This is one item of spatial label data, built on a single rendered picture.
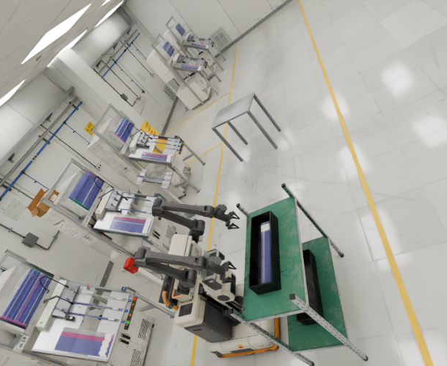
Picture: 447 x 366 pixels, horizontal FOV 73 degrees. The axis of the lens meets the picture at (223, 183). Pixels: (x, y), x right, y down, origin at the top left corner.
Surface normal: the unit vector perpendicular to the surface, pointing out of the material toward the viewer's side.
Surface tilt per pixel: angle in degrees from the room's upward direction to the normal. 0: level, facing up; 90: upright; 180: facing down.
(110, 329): 47
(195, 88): 90
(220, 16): 90
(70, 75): 90
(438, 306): 0
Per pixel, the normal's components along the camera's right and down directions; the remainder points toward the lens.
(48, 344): 0.16, -0.70
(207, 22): -0.09, 0.69
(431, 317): -0.61, -0.61
